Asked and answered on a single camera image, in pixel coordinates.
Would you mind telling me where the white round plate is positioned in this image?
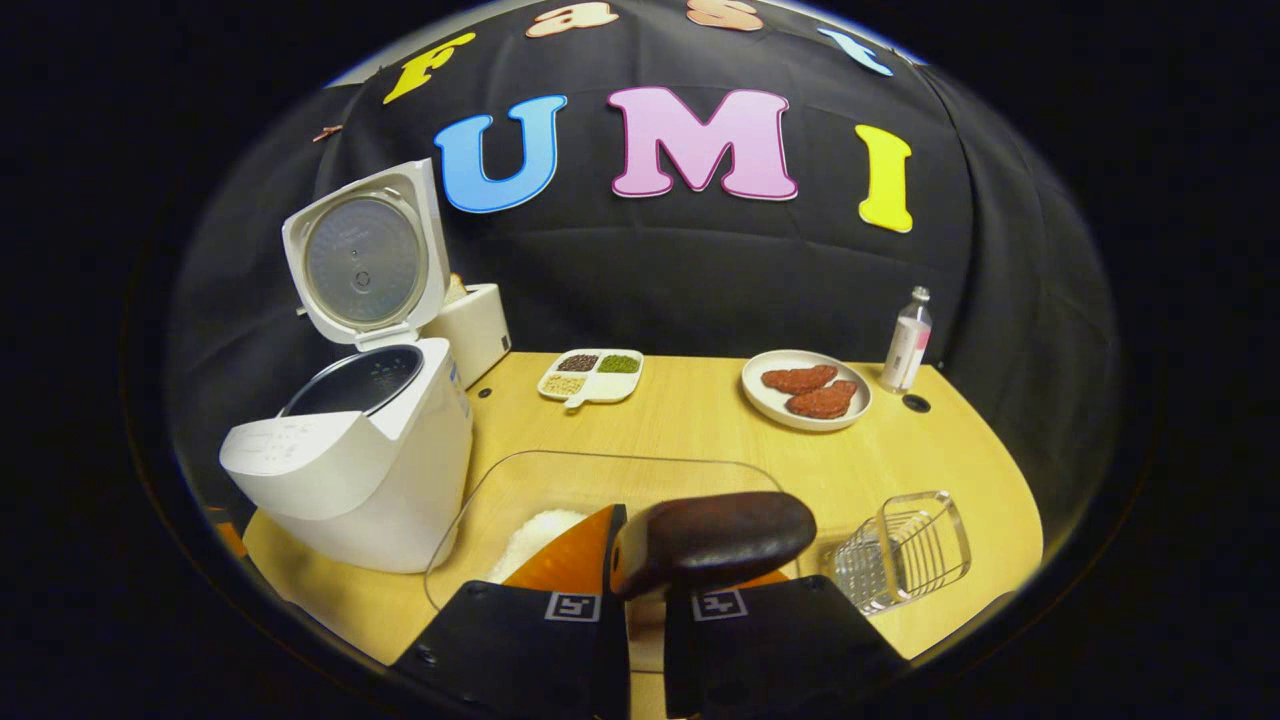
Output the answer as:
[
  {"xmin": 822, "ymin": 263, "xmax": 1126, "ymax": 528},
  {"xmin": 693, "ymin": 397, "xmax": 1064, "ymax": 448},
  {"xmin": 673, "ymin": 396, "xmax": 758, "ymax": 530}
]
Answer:
[{"xmin": 741, "ymin": 349, "xmax": 873, "ymax": 433}]

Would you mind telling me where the black backdrop cloth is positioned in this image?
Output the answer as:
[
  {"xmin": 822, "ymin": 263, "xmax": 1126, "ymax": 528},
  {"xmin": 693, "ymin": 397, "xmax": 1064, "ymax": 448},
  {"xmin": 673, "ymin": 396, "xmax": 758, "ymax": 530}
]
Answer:
[{"xmin": 165, "ymin": 0, "xmax": 1116, "ymax": 561}]

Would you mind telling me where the brown wooden spoon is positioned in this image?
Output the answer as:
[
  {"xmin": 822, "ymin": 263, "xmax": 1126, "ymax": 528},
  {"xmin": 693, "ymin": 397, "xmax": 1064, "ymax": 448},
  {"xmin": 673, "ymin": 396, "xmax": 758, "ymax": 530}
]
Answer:
[{"xmin": 610, "ymin": 491, "xmax": 818, "ymax": 601}]

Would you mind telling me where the white toaster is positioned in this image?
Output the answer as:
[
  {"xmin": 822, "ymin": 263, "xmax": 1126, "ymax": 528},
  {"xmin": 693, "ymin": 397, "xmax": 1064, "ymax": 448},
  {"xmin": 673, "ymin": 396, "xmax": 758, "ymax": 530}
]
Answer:
[{"xmin": 425, "ymin": 272, "xmax": 513, "ymax": 389}]

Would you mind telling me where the wire chopstick holder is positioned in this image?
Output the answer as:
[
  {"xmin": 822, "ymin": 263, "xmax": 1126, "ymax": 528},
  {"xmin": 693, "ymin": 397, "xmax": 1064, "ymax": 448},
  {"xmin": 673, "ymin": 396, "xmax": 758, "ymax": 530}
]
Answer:
[{"xmin": 830, "ymin": 490, "xmax": 973, "ymax": 617}]

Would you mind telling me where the red-brown sausage piece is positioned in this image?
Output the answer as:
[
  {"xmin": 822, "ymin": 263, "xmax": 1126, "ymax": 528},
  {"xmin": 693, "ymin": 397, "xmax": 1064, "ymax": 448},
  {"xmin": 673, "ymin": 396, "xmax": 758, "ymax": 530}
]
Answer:
[
  {"xmin": 785, "ymin": 380, "xmax": 859, "ymax": 420},
  {"xmin": 761, "ymin": 364, "xmax": 839, "ymax": 395}
]

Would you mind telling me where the white rice cooker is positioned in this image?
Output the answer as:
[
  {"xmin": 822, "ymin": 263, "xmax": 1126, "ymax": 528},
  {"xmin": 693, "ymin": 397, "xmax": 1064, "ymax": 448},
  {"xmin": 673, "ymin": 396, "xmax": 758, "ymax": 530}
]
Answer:
[{"xmin": 220, "ymin": 158, "xmax": 475, "ymax": 575}]

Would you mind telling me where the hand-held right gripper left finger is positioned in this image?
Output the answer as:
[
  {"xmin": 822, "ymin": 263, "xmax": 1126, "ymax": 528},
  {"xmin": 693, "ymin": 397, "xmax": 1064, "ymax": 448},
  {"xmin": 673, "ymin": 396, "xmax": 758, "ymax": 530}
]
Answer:
[{"xmin": 390, "ymin": 503, "xmax": 631, "ymax": 720}]

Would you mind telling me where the clear bottle with pink label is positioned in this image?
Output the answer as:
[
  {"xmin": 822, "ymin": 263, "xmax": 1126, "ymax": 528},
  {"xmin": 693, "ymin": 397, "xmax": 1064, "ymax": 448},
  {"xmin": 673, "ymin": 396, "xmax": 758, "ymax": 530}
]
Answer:
[{"xmin": 880, "ymin": 286, "xmax": 934, "ymax": 394}]

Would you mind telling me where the white divided bean dish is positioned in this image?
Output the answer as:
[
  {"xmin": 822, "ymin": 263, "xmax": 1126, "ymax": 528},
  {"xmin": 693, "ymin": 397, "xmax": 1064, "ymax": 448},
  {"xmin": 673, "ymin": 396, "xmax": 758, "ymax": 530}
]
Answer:
[{"xmin": 537, "ymin": 348, "xmax": 645, "ymax": 411}]

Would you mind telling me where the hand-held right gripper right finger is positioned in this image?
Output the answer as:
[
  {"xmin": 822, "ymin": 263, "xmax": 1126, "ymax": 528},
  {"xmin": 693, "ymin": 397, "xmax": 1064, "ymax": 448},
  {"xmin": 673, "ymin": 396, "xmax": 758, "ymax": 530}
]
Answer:
[{"xmin": 663, "ymin": 570, "xmax": 911, "ymax": 719}]

